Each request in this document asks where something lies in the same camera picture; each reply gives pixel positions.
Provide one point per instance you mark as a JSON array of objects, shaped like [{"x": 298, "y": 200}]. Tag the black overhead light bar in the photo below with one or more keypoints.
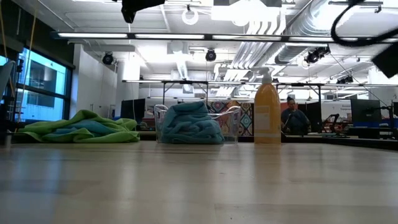
[{"x": 130, "y": 35}]

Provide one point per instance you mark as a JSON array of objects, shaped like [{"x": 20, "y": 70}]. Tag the black ceiling spotlight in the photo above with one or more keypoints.
[
  {"x": 345, "y": 79},
  {"x": 108, "y": 58},
  {"x": 317, "y": 54},
  {"x": 210, "y": 55}
]

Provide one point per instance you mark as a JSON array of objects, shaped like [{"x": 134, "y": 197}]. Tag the large window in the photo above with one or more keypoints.
[{"x": 43, "y": 74}]

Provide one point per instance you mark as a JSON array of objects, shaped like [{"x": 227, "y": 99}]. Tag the person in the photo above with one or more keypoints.
[{"x": 295, "y": 119}]

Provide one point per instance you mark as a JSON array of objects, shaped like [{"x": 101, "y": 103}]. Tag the green microfiber towel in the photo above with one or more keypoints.
[{"x": 77, "y": 137}]

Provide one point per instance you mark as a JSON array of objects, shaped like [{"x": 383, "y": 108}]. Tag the small grey post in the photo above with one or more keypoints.
[{"x": 8, "y": 140}]

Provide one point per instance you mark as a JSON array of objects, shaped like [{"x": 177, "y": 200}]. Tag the clear plastic basket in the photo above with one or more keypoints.
[{"x": 233, "y": 130}]

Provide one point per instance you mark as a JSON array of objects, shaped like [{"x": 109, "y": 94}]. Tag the silver ventilation duct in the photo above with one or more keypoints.
[{"x": 298, "y": 46}]

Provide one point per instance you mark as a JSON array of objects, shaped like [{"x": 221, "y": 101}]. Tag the black background robot arm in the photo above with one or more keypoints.
[{"x": 331, "y": 123}]

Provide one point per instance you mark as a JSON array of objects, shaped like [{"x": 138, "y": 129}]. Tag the orange spray bottle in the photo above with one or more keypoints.
[{"x": 266, "y": 118}]

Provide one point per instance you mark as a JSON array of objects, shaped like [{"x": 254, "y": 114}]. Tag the black aluminium table frame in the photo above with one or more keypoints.
[{"x": 342, "y": 141}]

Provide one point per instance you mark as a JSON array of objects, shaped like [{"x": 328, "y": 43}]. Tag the colourful patterned panel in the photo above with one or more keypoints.
[{"x": 245, "y": 118}]

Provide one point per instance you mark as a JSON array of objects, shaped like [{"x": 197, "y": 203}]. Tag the black monitor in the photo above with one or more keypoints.
[
  {"x": 133, "y": 109},
  {"x": 366, "y": 110}
]

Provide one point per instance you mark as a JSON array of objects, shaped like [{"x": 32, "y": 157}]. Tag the black background rig frame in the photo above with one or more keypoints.
[
  {"x": 186, "y": 82},
  {"x": 298, "y": 84}
]

